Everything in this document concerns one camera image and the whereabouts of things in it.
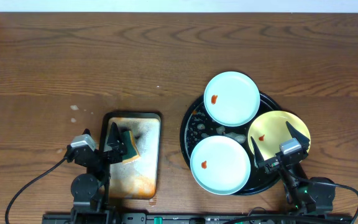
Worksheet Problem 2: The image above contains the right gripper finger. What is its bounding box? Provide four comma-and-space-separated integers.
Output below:
285, 121, 310, 148
250, 137, 265, 167

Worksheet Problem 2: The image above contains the orange green sponge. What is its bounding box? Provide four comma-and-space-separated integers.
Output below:
122, 130, 140, 164

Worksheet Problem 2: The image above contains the light blue plate bottom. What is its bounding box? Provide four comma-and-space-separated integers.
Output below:
190, 136, 251, 195

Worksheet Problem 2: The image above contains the light blue plate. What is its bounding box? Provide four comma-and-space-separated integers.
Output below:
204, 71, 260, 127
190, 136, 251, 195

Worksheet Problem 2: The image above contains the light blue plate top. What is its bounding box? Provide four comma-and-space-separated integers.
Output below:
204, 71, 260, 127

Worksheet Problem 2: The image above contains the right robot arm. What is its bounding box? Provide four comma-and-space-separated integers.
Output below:
250, 121, 335, 215

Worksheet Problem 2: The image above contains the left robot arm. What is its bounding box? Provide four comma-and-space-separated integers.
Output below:
65, 123, 127, 223

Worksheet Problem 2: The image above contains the black rectangular soapy tray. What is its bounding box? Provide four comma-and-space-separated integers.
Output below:
99, 112, 162, 200

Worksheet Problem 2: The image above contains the black round tray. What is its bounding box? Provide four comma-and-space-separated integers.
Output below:
180, 95, 281, 196

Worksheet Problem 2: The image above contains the yellow plate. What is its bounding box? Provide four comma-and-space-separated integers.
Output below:
247, 111, 311, 160

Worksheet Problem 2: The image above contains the right black cable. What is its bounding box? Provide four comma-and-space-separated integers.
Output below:
290, 174, 358, 224

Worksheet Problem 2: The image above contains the black cable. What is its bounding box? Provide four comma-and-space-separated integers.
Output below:
290, 174, 358, 224
4, 155, 70, 224

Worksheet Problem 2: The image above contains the left black cable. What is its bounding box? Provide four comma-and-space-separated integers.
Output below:
4, 155, 70, 224

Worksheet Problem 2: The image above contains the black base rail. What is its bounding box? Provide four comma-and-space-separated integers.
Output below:
41, 213, 352, 224

